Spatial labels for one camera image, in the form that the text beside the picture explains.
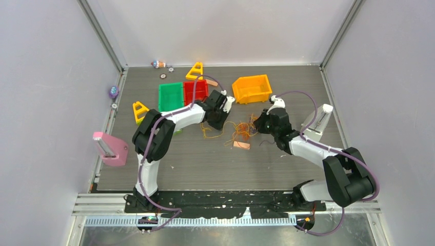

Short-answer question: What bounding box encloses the small toy figurine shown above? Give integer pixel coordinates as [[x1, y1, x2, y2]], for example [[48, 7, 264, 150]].
[[150, 60, 166, 69]]

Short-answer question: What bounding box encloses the green owl toy block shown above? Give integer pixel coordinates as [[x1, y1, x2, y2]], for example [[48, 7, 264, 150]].
[[173, 129, 183, 136]]

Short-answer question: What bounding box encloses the yellow triangle block near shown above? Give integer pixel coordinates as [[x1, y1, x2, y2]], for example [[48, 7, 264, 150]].
[[132, 101, 149, 126]]

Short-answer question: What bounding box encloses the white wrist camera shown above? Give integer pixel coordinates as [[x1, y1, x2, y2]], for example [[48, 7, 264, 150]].
[[266, 95, 285, 115], [220, 90, 235, 113]]

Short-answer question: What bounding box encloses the red plastic bin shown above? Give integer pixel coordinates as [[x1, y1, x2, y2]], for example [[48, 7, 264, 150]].
[[183, 80, 209, 106]]

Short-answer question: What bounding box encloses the purple toy block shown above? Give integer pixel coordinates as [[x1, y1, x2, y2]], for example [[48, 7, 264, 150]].
[[109, 86, 120, 99]]

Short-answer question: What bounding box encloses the yellow triangle block far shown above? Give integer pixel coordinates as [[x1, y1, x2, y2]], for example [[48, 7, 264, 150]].
[[185, 62, 203, 80]]

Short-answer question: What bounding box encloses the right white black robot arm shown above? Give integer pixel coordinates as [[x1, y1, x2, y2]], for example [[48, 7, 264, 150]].
[[253, 108, 379, 211]]

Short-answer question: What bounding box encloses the green plastic bin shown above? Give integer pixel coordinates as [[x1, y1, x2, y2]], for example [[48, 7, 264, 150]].
[[158, 82, 184, 112]]

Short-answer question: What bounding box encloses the tan wooden block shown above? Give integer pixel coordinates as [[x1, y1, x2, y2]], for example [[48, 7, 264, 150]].
[[206, 79, 219, 87], [233, 141, 250, 150]]

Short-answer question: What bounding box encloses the pink gripper stand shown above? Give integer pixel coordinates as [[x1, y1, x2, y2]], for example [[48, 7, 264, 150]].
[[92, 132, 128, 167]]

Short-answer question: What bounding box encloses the orange plastic bin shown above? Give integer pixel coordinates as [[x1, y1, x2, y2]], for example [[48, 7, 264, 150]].
[[232, 74, 272, 104]]

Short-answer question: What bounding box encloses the tan wooden block far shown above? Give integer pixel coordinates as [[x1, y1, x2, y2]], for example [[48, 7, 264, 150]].
[[206, 79, 219, 87]]

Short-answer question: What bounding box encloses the yellow triangle block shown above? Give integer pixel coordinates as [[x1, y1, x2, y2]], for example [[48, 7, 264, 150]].
[[185, 62, 203, 80], [132, 101, 149, 126]]

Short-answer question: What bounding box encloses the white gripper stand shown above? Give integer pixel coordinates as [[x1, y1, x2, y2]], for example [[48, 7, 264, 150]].
[[301, 104, 333, 141]]

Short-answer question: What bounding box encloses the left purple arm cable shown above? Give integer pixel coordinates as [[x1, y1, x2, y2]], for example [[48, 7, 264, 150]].
[[137, 74, 226, 233]]

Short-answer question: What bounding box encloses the orange string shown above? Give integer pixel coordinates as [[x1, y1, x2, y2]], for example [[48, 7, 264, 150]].
[[226, 113, 260, 141]]

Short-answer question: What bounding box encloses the tan wooden block near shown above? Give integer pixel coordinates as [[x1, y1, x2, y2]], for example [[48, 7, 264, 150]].
[[233, 141, 250, 150]]

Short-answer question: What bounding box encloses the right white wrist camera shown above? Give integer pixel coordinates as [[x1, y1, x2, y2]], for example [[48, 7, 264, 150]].
[[266, 95, 285, 115]]

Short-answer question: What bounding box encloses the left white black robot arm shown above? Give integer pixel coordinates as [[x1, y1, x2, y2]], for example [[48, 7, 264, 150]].
[[132, 90, 235, 212]]

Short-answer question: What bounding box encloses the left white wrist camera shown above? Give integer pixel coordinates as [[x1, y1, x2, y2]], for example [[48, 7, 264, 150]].
[[220, 90, 235, 113]]

